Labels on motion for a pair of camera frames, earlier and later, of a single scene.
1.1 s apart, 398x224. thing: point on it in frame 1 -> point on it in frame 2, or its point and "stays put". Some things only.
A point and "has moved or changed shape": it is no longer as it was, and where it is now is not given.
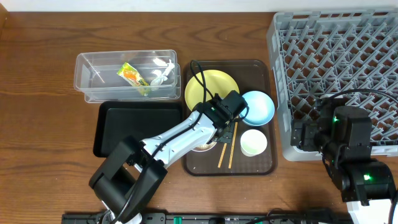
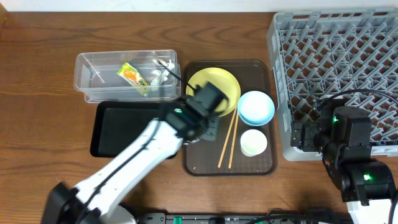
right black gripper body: x=298 y=134 stays put
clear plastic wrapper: x=163 y=76 stays put
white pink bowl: x=204 y=147 has moved or changed shape
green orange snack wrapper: x=132 y=75 stays put
